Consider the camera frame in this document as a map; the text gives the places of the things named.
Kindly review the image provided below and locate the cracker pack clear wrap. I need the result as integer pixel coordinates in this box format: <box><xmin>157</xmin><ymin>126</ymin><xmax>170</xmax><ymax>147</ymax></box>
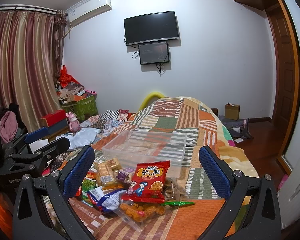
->
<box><xmin>95</xmin><ymin>158</ymin><xmax>122</xmax><ymax>190</ymax></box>

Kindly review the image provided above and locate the blue white snack bag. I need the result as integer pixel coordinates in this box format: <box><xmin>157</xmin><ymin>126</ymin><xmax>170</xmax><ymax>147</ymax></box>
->
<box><xmin>87</xmin><ymin>187</ymin><xmax>127</xmax><ymax>214</ymax></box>

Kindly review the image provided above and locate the clear plastic storage bin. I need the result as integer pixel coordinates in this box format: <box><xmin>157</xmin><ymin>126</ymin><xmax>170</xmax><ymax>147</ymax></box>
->
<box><xmin>102</xmin><ymin>131</ymin><xmax>187</xmax><ymax>178</ymax></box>

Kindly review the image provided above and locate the brown snacks green-sealed bag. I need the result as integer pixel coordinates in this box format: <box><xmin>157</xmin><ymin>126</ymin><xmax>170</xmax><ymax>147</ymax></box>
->
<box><xmin>162</xmin><ymin>177</ymin><xmax>194</xmax><ymax>208</ymax></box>

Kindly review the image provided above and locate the red cartoon snack bag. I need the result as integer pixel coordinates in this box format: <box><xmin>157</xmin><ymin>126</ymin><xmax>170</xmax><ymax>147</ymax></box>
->
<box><xmin>121</xmin><ymin>160</ymin><xmax>170</xmax><ymax>204</ymax></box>

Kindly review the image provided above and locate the orange fried snacks clear bag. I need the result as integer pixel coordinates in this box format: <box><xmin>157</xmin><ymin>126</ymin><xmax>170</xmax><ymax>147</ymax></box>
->
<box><xmin>114</xmin><ymin>202</ymin><xmax>173</xmax><ymax>231</ymax></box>

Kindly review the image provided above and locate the purple coconut roll pack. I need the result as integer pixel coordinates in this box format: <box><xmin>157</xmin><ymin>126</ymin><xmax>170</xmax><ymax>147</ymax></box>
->
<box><xmin>114</xmin><ymin>167</ymin><xmax>135</xmax><ymax>184</ymax></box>

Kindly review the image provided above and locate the pink garment on chair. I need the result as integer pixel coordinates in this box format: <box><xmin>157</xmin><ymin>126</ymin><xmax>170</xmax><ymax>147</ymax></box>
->
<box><xmin>0</xmin><ymin>111</ymin><xmax>19</xmax><ymax>144</ymax></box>

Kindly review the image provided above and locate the red gift box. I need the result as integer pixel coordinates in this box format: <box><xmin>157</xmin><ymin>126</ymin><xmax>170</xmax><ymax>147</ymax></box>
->
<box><xmin>40</xmin><ymin>109</ymin><xmax>66</xmax><ymax>127</ymax></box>

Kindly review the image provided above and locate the pink plush toy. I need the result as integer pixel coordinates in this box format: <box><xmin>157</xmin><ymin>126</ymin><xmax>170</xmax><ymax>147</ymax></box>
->
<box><xmin>65</xmin><ymin>112</ymin><xmax>81</xmax><ymax>133</ymax></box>

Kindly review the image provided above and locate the white pillow cloth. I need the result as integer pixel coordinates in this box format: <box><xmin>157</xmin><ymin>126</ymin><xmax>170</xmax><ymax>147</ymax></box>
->
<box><xmin>56</xmin><ymin>127</ymin><xmax>101</xmax><ymax>151</ymax></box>

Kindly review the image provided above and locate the green storage box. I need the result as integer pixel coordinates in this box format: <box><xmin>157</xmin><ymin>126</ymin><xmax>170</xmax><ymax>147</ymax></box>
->
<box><xmin>62</xmin><ymin>95</ymin><xmax>98</xmax><ymax>122</ymax></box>

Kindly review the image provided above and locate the green snack packet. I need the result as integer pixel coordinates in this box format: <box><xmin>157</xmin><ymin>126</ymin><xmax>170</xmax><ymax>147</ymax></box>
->
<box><xmin>81</xmin><ymin>177</ymin><xmax>97</xmax><ymax>207</ymax></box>

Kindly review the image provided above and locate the checkered patterned sheet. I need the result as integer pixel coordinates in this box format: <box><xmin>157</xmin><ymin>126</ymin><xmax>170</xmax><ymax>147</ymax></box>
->
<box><xmin>79</xmin><ymin>109</ymin><xmax>129</xmax><ymax>137</ymax></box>

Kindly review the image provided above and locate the red plastic bag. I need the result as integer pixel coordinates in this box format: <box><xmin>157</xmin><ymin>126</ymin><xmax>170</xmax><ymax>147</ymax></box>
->
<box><xmin>58</xmin><ymin>65</ymin><xmax>79</xmax><ymax>88</ymax></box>

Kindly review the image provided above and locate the striped pink curtain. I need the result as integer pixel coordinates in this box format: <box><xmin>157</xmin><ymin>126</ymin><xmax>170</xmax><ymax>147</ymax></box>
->
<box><xmin>0</xmin><ymin>10</ymin><xmax>60</xmax><ymax>131</ymax></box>

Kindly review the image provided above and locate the yellow pool noodle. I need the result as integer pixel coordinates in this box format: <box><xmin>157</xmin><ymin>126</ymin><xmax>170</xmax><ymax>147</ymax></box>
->
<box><xmin>139</xmin><ymin>92</ymin><xmax>165</xmax><ymax>111</ymax></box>

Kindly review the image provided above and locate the patchwork striped blanket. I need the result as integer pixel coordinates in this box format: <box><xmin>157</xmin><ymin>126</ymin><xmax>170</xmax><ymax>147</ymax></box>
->
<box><xmin>43</xmin><ymin>96</ymin><xmax>260</xmax><ymax>240</ymax></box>

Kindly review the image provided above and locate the small cardboard box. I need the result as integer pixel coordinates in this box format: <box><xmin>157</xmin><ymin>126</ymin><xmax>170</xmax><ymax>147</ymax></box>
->
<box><xmin>225</xmin><ymin>103</ymin><xmax>240</xmax><ymax>120</ymax></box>

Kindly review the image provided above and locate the white air conditioner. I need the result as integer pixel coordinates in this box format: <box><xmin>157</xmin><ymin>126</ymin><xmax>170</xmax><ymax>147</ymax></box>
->
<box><xmin>68</xmin><ymin>0</ymin><xmax>111</xmax><ymax>27</ymax></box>

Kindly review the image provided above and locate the wooden door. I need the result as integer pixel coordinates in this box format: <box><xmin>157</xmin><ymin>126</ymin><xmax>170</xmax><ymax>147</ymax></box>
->
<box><xmin>266</xmin><ymin>3</ymin><xmax>299</xmax><ymax>156</ymax></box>

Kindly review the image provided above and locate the small wall monitor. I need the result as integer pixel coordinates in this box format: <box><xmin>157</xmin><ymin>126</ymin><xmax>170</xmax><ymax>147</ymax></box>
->
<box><xmin>139</xmin><ymin>41</ymin><xmax>170</xmax><ymax>65</ymax></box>

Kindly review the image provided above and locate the large wall television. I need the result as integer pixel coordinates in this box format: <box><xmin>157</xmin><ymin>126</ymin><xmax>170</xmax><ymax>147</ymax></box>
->
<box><xmin>123</xmin><ymin>11</ymin><xmax>180</xmax><ymax>45</ymax></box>

